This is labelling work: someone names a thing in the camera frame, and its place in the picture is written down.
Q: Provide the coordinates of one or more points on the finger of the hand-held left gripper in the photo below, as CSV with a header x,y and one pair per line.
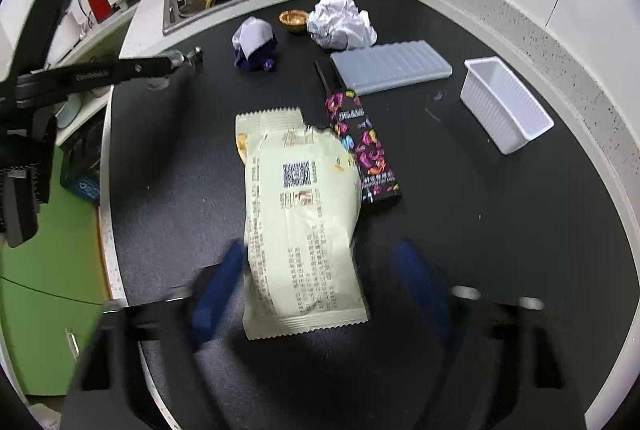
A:
x,y
100,72
50,4

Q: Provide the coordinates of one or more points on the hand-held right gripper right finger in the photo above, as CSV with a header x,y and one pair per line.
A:
x,y
417,285

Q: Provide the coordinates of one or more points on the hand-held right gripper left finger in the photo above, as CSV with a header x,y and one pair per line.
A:
x,y
220,290

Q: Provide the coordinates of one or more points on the pale green snack packet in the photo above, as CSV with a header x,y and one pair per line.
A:
x,y
300,220

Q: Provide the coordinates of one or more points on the brown walnut shell half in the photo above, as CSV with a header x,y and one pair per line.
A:
x,y
292,19

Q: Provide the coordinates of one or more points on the red box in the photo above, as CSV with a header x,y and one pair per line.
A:
x,y
97,2

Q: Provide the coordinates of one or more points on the dark bag with blue label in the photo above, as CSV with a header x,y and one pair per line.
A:
x,y
82,180

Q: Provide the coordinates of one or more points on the green cabinet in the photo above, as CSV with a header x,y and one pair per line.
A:
x,y
45,260

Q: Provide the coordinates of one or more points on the black counter mat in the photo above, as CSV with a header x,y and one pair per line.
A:
x,y
450,210

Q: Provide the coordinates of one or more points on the black colourful printed candy box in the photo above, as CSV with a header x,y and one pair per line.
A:
x,y
367,154

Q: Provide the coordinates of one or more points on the purple and white wrapper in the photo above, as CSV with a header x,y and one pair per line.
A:
x,y
252,39

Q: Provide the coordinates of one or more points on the white rectangular plastic container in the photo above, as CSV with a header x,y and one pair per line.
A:
x,y
500,109

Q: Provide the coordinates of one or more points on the white ridged plastic tray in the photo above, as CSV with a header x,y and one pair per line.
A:
x,y
390,67

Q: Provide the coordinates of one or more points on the crumpled white paper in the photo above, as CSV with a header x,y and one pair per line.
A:
x,y
340,22

